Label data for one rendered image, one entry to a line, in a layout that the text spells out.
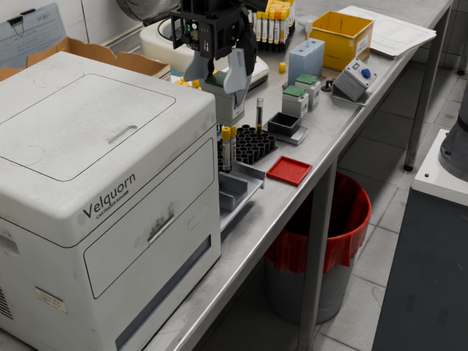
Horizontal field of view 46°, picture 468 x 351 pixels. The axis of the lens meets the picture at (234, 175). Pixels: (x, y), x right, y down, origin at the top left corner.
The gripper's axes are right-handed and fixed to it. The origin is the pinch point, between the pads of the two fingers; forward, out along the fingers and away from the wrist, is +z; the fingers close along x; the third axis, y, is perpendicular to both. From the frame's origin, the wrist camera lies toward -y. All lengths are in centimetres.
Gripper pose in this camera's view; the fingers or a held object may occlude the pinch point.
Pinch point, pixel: (225, 90)
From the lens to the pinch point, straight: 82.9
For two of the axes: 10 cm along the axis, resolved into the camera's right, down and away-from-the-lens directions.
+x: 8.5, 3.1, -4.2
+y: -5.3, 5.2, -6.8
